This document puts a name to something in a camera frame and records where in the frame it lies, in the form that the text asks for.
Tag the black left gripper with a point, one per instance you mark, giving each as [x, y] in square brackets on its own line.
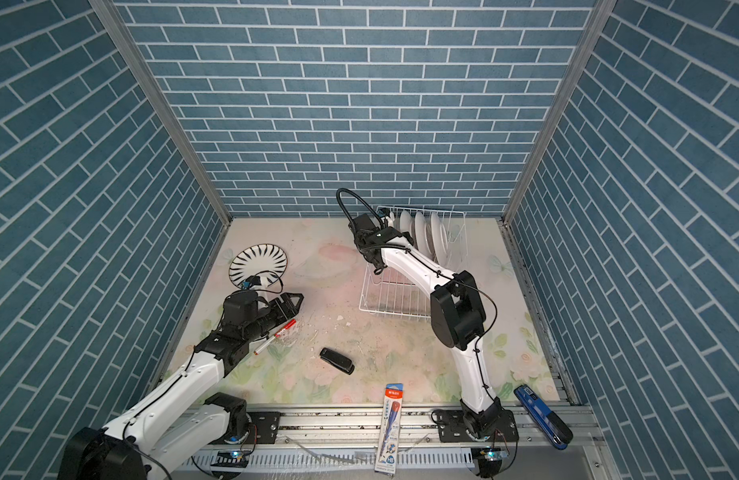
[287, 305]

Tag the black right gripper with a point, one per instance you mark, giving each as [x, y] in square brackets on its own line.
[407, 239]

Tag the blue striped white plate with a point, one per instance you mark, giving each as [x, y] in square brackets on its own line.
[269, 261]

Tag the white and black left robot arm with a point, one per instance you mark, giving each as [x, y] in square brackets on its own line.
[183, 414]

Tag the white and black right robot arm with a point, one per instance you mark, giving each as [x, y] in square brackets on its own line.
[457, 313]

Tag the red and white marker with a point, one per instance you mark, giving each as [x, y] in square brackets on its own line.
[279, 333]

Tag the black stapler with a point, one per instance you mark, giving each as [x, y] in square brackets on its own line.
[337, 360]

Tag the blue and black handheld tool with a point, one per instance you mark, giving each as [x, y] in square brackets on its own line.
[555, 429]

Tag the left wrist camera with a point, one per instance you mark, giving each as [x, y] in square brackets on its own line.
[251, 282]

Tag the white wire dish rack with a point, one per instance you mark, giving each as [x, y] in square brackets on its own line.
[404, 287]

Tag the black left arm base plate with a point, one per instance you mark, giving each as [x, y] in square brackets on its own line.
[259, 427]

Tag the aluminium front rail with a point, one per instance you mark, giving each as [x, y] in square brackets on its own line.
[319, 426]

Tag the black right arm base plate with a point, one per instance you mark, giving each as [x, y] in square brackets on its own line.
[452, 429]

